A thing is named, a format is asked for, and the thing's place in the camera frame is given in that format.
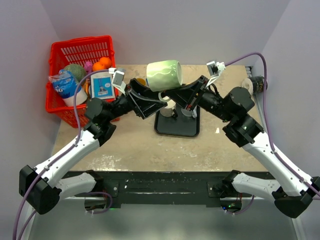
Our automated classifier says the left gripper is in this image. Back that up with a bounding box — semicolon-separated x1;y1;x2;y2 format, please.
105;78;168;122

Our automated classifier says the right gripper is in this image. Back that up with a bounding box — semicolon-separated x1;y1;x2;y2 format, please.
165;74;234;122

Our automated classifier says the blue butterfly mug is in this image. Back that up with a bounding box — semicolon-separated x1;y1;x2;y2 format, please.
136;78;147;86

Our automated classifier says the light grey mug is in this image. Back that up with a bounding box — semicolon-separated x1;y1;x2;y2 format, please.
181;109;198;119

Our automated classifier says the cream white mug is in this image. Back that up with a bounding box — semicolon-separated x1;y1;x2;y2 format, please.
160;100;178;118

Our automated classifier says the light green mug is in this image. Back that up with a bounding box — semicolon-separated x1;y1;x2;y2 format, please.
146;59;183;102

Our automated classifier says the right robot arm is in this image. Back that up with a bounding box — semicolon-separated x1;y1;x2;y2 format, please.
164;75;320;219

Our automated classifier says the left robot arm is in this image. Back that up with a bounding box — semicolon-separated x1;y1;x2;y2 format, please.
18;78;167;215

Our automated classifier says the black tray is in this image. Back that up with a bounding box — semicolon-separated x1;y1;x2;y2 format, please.
154;108;201;138

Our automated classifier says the blue white box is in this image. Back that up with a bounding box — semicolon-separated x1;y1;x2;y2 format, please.
90;72;116;100

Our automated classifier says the orange fruit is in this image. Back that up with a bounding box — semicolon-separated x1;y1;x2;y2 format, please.
99;56;113;69
92;61;106;72

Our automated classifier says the pink toy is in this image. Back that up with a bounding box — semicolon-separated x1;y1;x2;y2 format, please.
83;61;93;75

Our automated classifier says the black labelled paper roll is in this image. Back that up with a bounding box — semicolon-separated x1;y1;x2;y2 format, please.
241;75;268;96

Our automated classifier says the green melon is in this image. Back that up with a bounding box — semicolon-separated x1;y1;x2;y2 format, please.
63;63;87;83

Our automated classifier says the red plastic basket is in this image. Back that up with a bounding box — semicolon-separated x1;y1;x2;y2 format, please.
45;35;120;129

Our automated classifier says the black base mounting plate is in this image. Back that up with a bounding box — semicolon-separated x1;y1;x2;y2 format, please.
53;169;272;209

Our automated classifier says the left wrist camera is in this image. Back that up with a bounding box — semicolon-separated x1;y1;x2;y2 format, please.
108;67;127;95

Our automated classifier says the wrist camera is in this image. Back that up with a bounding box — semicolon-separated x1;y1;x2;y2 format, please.
206;61;226;88
108;67;127;95

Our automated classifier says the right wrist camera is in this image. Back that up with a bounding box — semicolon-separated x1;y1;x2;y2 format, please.
206;61;226;88

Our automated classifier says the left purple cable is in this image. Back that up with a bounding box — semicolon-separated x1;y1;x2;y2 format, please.
11;69;116;240

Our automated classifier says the purple cable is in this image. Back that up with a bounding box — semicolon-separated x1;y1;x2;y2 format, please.
11;69;116;240
223;51;320;198

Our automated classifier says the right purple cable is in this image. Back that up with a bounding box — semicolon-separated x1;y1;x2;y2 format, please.
223;51;320;198

